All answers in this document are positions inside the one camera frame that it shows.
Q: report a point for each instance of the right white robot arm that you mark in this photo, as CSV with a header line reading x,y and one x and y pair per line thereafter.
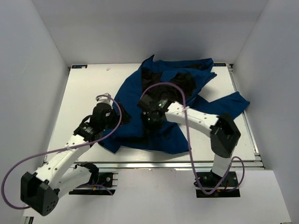
x,y
221,129

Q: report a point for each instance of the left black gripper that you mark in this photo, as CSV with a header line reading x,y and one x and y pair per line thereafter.
x,y
125,117

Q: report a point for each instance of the right blue table label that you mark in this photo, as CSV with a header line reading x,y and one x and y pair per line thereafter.
x,y
219,64

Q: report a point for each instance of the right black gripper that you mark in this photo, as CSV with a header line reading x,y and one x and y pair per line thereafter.
x,y
145,115

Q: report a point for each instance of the left blue table label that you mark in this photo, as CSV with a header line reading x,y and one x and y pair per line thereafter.
x,y
79,66

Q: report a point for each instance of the white front panel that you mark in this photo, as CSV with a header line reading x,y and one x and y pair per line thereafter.
x,y
166,196

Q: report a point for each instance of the blue jacket with black lining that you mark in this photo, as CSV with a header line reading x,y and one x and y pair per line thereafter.
x,y
152,77

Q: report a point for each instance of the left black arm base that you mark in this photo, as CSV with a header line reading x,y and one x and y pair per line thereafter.
x,y
100,183

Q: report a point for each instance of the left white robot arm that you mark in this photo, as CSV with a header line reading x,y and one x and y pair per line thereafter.
x,y
42,189

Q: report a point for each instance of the blue table label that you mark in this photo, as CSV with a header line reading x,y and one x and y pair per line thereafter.
x,y
219,64
79,66

